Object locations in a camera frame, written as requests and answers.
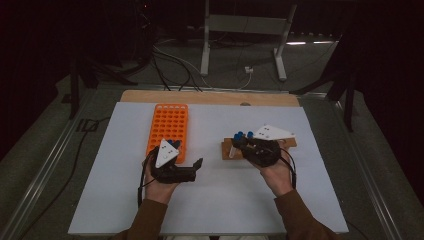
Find orange plastic test tube rack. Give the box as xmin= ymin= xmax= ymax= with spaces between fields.
xmin=145 ymin=103 xmax=190 ymax=165

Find black floor cable bundle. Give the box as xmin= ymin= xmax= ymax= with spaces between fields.
xmin=150 ymin=44 xmax=203 ymax=93

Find grey metal stand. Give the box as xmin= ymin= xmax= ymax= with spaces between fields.
xmin=199 ymin=0 xmax=299 ymax=82

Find thin black floor cable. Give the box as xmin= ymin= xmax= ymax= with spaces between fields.
xmin=19 ymin=115 xmax=112 ymax=240

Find right hand-held gripper cable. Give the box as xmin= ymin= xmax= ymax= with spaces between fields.
xmin=279 ymin=146 xmax=298 ymax=191

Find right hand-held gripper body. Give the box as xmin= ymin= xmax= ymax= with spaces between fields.
xmin=239 ymin=124 xmax=297 ymax=169

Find left hand-held gripper cable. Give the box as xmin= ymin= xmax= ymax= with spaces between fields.
xmin=136 ymin=146 xmax=160 ymax=208

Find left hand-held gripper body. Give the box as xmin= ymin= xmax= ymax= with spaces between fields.
xmin=149 ymin=138 xmax=198 ymax=185

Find white floor cable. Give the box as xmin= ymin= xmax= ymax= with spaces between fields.
xmin=153 ymin=39 xmax=254 ymax=91

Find metal floor rail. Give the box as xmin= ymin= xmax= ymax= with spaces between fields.
xmin=328 ymin=98 xmax=405 ymax=240
xmin=0 ymin=87 xmax=98 ymax=240

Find person's left hand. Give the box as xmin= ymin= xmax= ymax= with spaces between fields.
xmin=142 ymin=159 xmax=181 ymax=205

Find white board sheet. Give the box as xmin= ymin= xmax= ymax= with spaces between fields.
xmin=67 ymin=101 xmax=350 ymax=236

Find person's right hand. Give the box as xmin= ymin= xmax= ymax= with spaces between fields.
xmin=259 ymin=141 xmax=297 ymax=199

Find hand-held gripper cable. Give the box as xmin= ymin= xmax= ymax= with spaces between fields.
xmin=279 ymin=146 xmax=298 ymax=191
xmin=136 ymin=146 xmax=160 ymax=208

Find black tripod stand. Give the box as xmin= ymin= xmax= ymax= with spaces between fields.
xmin=289 ymin=19 xmax=360 ymax=133
xmin=67 ymin=49 xmax=140 ymax=121

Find wooden test tube rack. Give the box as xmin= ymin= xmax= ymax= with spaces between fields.
xmin=220 ymin=136 xmax=298 ymax=161

